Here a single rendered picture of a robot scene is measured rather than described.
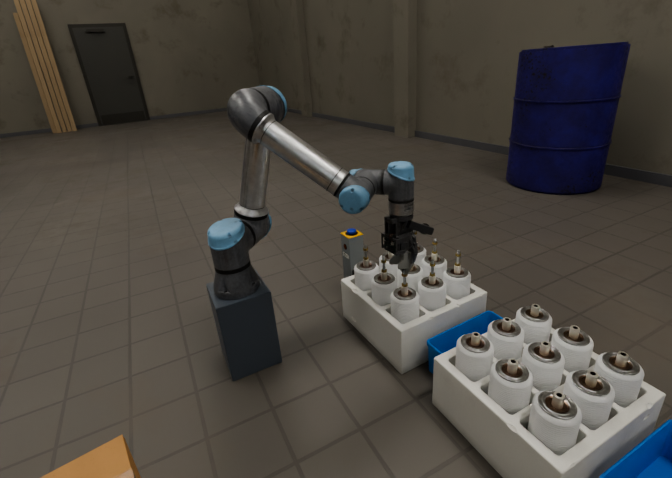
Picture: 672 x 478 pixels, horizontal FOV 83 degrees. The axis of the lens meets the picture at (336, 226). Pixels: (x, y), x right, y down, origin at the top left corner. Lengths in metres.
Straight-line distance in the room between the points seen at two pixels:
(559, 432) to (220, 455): 0.86
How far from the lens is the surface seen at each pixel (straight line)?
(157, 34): 11.04
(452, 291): 1.44
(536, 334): 1.28
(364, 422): 1.26
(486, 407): 1.10
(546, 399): 1.04
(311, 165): 1.01
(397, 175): 1.09
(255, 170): 1.24
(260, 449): 1.25
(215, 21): 11.27
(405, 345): 1.31
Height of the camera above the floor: 0.97
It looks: 23 degrees down
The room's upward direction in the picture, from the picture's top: 5 degrees counter-clockwise
